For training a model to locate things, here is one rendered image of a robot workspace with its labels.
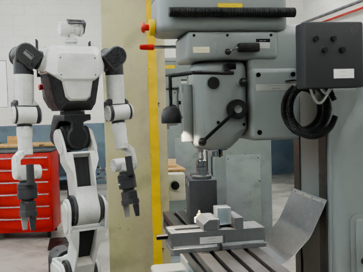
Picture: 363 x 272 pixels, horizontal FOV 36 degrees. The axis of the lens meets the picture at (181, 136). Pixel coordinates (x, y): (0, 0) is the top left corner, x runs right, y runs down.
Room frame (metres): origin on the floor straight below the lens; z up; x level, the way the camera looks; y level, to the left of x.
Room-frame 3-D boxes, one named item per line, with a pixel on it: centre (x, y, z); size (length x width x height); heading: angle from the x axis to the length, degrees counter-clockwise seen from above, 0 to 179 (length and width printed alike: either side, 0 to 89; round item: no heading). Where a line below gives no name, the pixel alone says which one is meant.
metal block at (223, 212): (2.01, -0.14, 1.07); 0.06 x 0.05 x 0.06; 11
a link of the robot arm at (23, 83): (2.52, 0.71, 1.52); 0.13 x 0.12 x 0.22; 121
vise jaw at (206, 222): (2.00, -0.09, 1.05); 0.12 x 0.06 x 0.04; 11
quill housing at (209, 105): (2.07, -0.13, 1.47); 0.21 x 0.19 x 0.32; 11
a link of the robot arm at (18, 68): (2.55, 0.72, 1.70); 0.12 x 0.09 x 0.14; 30
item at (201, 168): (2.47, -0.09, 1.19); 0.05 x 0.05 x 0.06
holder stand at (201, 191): (2.52, -0.08, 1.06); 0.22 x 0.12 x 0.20; 3
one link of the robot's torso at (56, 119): (2.71, 0.55, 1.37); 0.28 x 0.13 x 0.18; 29
